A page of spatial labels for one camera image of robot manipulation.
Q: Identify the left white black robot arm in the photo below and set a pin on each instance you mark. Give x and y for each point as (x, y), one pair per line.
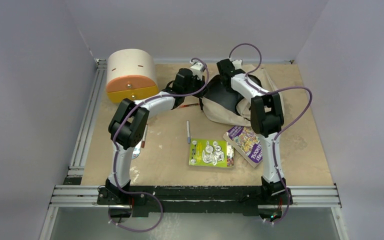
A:
(128, 125)

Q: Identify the purple grey marker pen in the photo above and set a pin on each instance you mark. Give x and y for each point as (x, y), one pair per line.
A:
(188, 130)

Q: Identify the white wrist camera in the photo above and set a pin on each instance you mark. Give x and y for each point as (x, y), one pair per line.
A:
(237, 63)
(197, 68)

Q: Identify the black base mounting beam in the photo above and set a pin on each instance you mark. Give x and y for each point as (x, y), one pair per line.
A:
(248, 200)

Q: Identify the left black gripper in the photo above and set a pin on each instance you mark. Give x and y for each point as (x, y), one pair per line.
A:
(200, 83)

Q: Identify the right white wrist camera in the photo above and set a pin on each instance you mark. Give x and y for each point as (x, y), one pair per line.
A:
(237, 63)

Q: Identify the purple treehouse book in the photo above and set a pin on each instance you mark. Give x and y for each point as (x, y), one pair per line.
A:
(246, 143)

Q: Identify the aluminium frame rails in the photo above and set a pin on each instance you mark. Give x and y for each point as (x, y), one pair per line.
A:
(73, 213)

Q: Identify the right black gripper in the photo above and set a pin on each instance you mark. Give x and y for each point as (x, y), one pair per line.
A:
(229, 89)

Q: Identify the dark red marker pen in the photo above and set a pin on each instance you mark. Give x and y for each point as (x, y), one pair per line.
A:
(143, 141)

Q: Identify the green illustrated book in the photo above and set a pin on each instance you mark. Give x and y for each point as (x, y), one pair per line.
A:
(210, 153)

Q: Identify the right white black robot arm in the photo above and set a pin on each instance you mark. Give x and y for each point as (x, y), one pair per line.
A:
(266, 120)

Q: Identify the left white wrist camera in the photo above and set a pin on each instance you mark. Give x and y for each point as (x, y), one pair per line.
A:
(197, 68)

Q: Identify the blister pack with blue scissors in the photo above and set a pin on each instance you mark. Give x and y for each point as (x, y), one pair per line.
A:
(136, 151)

